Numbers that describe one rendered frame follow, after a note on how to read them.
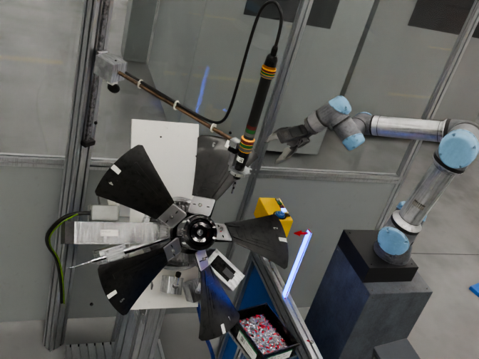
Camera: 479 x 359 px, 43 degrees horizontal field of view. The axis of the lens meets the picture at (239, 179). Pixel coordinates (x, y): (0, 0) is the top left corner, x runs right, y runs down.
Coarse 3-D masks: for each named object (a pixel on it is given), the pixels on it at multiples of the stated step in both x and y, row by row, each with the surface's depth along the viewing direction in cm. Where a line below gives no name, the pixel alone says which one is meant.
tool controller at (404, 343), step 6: (396, 342) 174; (402, 342) 174; (408, 342) 174; (378, 348) 172; (384, 348) 172; (390, 348) 172; (396, 348) 172; (402, 348) 172; (408, 348) 172; (372, 354) 174; (378, 354) 170; (384, 354) 170; (390, 354) 170; (396, 354) 170; (402, 354) 170; (408, 354) 170; (414, 354) 170
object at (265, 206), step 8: (264, 200) 253; (272, 200) 255; (280, 200) 256; (256, 208) 256; (264, 208) 248; (272, 208) 250; (280, 208) 251; (256, 216) 256; (264, 216) 248; (288, 224) 246; (288, 232) 249
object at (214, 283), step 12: (204, 276) 200; (216, 276) 209; (204, 288) 199; (216, 288) 206; (204, 300) 198; (216, 300) 203; (228, 300) 211; (204, 312) 197; (216, 312) 202; (228, 312) 208; (204, 324) 196; (216, 324) 201; (228, 324) 206; (204, 336) 196; (216, 336) 200
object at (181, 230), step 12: (192, 216) 198; (204, 216) 199; (180, 228) 199; (192, 228) 197; (204, 228) 200; (216, 228) 200; (180, 240) 200; (192, 240) 197; (204, 240) 198; (192, 252) 207
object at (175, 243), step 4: (172, 240) 197; (176, 240) 199; (168, 244) 197; (172, 244) 199; (176, 244) 200; (164, 248) 196; (168, 248) 198; (172, 248) 200; (176, 248) 202; (180, 248) 203; (168, 252) 200; (176, 252) 203; (168, 256) 201; (172, 256) 203; (168, 260) 203
